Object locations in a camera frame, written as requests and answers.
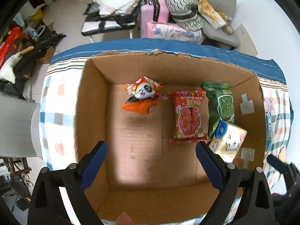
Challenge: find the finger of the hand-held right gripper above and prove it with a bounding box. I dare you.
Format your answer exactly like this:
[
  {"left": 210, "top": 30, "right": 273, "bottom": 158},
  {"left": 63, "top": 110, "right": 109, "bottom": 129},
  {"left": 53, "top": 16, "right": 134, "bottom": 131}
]
[{"left": 267, "top": 154, "right": 290, "bottom": 174}]

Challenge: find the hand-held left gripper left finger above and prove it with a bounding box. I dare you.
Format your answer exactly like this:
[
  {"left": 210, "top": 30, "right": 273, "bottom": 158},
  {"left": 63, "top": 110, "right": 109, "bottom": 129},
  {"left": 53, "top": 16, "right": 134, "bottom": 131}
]
[{"left": 28, "top": 141, "right": 108, "bottom": 225}]

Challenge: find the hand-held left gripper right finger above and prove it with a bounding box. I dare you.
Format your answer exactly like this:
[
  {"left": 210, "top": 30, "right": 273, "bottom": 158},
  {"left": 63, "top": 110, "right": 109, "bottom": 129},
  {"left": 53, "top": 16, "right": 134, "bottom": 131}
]
[{"left": 196, "top": 141, "right": 276, "bottom": 225}]

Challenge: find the cream snack packet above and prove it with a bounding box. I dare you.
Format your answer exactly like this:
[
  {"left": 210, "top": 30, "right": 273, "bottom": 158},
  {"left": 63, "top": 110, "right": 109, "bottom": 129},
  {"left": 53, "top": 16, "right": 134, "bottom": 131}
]
[{"left": 208, "top": 120, "right": 248, "bottom": 164}]

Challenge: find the large cardboard box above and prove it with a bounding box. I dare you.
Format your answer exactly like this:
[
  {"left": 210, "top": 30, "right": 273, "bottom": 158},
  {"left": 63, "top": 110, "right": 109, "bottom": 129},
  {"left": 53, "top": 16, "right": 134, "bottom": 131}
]
[{"left": 74, "top": 51, "right": 268, "bottom": 224}]

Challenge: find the red snack packet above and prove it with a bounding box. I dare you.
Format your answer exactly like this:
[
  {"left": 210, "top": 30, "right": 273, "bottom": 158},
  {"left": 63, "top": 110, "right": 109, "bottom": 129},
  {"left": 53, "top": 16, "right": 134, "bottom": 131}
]
[{"left": 167, "top": 90, "right": 209, "bottom": 144}]

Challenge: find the green snack packet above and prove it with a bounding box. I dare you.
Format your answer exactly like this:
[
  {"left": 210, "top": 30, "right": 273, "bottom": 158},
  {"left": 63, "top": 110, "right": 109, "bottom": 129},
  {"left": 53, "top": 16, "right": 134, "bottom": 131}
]
[{"left": 203, "top": 81, "right": 235, "bottom": 141}]

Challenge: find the orange panda snack packet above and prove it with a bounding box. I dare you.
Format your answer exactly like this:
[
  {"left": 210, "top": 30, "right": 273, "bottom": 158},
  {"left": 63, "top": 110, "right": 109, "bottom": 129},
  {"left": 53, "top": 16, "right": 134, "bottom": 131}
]
[{"left": 121, "top": 76, "right": 168, "bottom": 115}]

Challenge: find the person's left hand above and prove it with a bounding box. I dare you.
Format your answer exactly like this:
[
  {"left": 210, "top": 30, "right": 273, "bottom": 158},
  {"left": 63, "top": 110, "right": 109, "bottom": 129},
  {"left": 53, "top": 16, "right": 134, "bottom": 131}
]
[{"left": 116, "top": 212, "right": 132, "bottom": 225}]

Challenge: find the plaid bed sheet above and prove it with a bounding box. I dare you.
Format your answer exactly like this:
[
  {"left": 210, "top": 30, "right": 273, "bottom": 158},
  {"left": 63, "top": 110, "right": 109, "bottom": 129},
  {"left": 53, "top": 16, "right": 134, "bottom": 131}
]
[{"left": 39, "top": 39, "right": 294, "bottom": 225}]

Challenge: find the grey board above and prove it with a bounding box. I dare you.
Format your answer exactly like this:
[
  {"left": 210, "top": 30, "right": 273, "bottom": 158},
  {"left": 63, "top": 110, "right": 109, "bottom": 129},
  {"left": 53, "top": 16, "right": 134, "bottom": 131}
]
[{"left": 0, "top": 94, "right": 43, "bottom": 158}]

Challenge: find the small cardboard box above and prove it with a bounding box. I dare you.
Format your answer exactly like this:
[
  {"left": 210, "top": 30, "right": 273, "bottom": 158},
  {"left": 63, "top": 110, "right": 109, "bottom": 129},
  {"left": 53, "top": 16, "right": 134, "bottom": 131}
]
[{"left": 37, "top": 46, "right": 56, "bottom": 64}]

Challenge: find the white cardboard sheet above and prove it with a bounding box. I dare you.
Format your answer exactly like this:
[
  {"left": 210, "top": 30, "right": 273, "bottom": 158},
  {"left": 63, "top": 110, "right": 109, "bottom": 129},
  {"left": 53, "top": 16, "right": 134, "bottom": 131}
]
[{"left": 235, "top": 23, "right": 259, "bottom": 57}]

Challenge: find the white goose plush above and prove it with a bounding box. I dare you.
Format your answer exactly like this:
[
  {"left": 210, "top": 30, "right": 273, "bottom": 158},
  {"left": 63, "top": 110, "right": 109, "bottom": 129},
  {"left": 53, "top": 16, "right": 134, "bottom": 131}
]
[{"left": 0, "top": 52, "right": 23, "bottom": 84}]

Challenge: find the grey chair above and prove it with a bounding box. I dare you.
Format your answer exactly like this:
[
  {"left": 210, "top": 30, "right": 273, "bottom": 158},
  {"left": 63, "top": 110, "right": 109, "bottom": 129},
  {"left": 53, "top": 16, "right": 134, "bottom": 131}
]
[{"left": 200, "top": 0, "right": 241, "bottom": 50}]

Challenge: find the tape roll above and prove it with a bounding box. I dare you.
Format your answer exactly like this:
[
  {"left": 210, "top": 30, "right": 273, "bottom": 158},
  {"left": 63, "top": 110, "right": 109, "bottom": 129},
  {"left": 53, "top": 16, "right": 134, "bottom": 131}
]
[{"left": 221, "top": 24, "right": 234, "bottom": 35}]

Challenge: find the floral pillow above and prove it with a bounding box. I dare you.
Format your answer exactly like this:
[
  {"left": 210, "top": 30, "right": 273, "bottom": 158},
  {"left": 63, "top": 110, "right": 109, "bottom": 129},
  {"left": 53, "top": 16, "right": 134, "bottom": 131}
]
[{"left": 147, "top": 21, "right": 203, "bottom": 44}]

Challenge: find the white bench with clothes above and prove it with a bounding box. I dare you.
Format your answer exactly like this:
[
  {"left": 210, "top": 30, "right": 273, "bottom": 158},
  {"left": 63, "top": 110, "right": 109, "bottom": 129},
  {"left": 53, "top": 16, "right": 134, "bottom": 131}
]
[{"left": 81, "top": 2, "right": 141, "bottom": 43}]

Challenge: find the red plastic bag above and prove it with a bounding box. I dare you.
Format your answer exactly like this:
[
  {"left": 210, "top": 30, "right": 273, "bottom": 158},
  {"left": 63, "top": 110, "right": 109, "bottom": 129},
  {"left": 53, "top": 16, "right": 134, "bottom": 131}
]
[{"left": 0, "top": 27, "right": 23, "bottom": 64}]

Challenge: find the yellow snack bag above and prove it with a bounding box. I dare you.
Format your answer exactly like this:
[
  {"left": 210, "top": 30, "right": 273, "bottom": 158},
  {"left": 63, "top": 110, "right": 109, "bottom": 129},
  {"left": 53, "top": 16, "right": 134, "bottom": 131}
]
[{"left": 197, "top": 0, "right": 227, "bottom": 29}]

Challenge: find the black white patterned bag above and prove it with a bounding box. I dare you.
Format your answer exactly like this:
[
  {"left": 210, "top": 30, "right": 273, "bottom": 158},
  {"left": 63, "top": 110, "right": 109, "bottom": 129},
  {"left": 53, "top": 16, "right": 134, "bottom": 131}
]
[{"left": 164, "top": 0, "right": 205, "bottom": 30}]

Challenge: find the white plastic bags pile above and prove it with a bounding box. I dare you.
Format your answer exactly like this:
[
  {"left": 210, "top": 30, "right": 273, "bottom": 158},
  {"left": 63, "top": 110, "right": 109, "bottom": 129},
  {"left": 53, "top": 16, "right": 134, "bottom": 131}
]
[{"left": 98, "top": 0, "right": 139, "bottom": 17}]

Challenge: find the pink suitcase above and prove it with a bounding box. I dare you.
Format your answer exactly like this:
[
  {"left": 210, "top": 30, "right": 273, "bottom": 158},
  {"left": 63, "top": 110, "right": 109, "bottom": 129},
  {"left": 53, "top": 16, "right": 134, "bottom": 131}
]
[{"left": 140, "top": 0, "right": 170, "bottom": 38}]

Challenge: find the wooden frame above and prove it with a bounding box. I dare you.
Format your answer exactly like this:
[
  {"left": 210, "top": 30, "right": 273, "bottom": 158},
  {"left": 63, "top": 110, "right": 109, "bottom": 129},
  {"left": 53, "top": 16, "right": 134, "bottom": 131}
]
[{"left": 0, "top": 157, "right": 32, "bottom": 204}]

